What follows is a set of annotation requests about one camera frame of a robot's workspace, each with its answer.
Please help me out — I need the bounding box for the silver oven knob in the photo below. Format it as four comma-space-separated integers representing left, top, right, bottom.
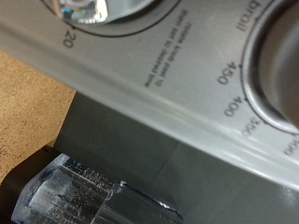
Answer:
241, 0, 299, 132
40, 0, 157, 26

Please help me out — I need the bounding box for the silver toaster oven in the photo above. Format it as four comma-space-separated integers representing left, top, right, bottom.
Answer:
0, 0, 299, 224

